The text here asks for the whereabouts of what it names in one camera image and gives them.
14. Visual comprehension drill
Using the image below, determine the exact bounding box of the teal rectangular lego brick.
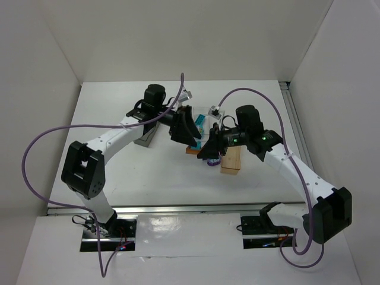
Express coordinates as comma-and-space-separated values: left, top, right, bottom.
195, 114, 205, 126

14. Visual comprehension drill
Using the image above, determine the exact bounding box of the brown lego brick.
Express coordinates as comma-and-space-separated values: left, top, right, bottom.
185, 147, 200, 155

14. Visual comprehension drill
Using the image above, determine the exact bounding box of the teal round printed lego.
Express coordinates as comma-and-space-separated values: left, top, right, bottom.
197, 125, 205, 140

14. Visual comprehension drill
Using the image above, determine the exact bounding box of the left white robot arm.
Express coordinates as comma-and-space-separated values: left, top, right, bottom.
61, 84, 201, 235

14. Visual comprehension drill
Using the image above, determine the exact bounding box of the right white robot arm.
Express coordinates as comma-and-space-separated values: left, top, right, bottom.
197, 105, 352, 244

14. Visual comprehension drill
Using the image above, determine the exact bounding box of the purple flower lego piece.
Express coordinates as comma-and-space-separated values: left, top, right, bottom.
206, 157, 221, 167

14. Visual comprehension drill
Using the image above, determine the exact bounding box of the clear plastic container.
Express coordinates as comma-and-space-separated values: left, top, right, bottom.
192, 107, 224, 143

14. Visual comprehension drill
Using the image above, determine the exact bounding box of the amber plastic container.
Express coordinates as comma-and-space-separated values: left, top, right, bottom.
220, 147, 241, 175

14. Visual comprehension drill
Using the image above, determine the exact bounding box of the smoky grey plastic container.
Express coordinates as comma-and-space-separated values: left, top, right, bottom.
134, 122, 160, 148

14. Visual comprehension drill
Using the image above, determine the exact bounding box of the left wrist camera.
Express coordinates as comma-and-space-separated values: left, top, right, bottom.
178, 88, 192, 103

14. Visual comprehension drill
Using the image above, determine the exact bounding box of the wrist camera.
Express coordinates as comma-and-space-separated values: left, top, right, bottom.
178, 88, 192, 103
208, 106, 225, 126

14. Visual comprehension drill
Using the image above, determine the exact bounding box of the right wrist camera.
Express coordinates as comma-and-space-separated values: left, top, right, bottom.
208, 106, 225, 126

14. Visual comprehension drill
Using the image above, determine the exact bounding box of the aluminium front rail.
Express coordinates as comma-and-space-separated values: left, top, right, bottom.
46, 202, 270, 215

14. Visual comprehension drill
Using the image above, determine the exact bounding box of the aluminium side rail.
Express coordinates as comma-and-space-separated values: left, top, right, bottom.
278, 81, 327, 210

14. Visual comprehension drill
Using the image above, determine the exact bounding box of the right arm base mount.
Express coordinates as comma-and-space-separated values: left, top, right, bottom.
236, 216, 294, 249

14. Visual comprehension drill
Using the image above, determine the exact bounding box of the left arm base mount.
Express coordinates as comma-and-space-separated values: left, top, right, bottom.
71, 215, 137, 252

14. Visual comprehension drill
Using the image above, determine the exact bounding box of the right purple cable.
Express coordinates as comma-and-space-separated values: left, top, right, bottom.
218, 87, 325, 268

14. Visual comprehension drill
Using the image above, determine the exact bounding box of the purple cable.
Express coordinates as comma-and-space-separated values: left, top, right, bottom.
218, 87, 325, 268
22, 72, 186, 277

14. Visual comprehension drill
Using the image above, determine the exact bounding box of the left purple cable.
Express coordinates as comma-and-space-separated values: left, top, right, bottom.
22, 72, 186, 277

